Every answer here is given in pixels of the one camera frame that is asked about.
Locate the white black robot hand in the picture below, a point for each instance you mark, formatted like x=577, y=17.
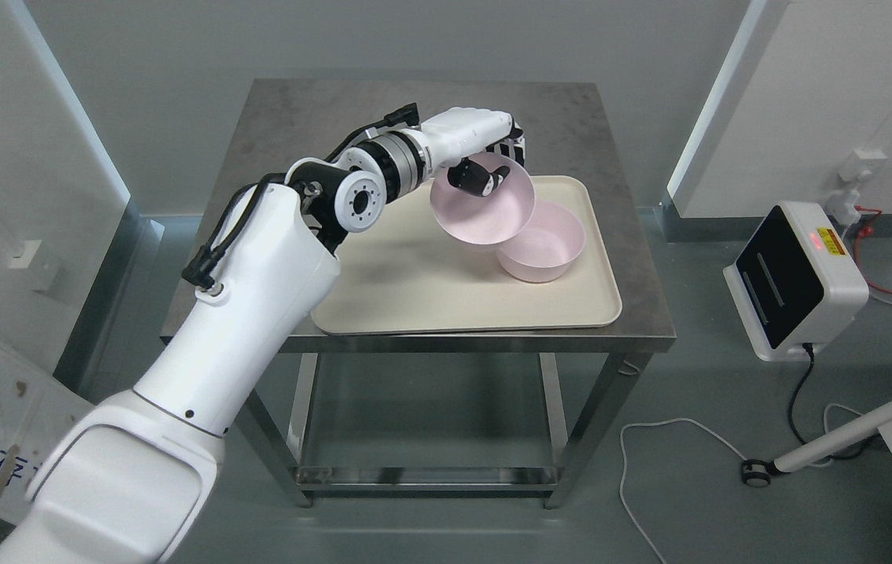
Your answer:
x=450, y=139

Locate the pink bowl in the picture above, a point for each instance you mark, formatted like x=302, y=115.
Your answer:
x=546, y=247
x=485, y=221

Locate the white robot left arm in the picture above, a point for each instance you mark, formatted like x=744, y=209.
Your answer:
x=126, y=483

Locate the stainless steel table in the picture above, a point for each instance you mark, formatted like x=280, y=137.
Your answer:
x=586, y=374

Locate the beige plastic tray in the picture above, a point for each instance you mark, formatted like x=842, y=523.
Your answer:
x=406, y=275

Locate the white black box device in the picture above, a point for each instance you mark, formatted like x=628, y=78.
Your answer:
x=795, y=283

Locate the white wheeled stand leg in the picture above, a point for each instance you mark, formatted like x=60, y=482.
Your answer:
x=758, y=473

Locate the white wall plug adapter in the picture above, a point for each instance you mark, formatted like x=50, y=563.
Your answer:
x=859, y=168

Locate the white wall socket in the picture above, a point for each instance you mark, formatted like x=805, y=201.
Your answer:
x=37, y=267

